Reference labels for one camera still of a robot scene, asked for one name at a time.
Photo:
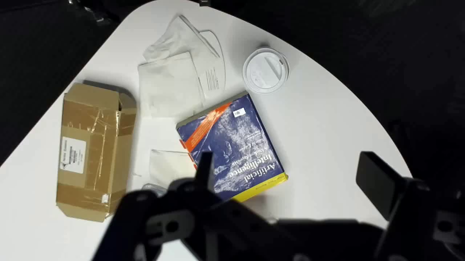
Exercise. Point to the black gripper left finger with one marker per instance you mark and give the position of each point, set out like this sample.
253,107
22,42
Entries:
160,222

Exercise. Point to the blue hardcover book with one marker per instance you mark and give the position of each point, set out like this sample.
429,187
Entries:
237,145

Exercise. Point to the paper coffee cup white lid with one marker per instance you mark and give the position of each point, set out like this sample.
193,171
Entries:
265,68

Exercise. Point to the brown cardboard box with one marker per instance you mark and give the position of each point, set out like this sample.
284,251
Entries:
96,145

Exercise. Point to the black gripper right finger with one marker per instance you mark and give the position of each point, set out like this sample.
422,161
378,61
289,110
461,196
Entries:
411,212

